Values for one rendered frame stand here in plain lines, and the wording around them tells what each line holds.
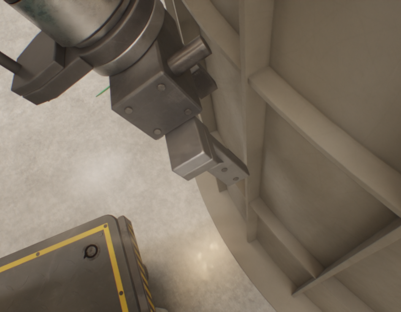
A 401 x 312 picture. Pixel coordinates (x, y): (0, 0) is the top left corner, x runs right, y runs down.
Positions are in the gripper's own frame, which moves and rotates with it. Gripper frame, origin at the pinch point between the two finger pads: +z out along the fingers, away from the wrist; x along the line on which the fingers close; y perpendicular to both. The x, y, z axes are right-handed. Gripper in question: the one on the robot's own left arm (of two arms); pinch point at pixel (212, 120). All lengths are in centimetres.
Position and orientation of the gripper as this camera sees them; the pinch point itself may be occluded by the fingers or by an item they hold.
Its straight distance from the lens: 35.2
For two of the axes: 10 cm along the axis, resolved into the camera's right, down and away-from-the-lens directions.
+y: 8.2, -4.7, -3.3
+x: -2.2, -7.9, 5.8
